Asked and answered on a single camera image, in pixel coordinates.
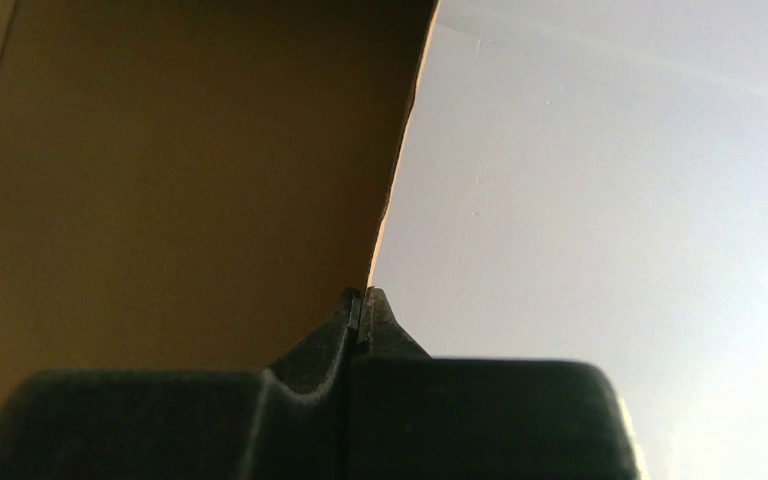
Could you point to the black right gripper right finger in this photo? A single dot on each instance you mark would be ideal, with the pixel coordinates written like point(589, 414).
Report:
point(413, 416)

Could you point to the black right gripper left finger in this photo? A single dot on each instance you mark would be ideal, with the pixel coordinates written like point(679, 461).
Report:
point(285, 421)

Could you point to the brown cardboard box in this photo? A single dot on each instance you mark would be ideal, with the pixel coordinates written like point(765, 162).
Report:
point(192, 184)

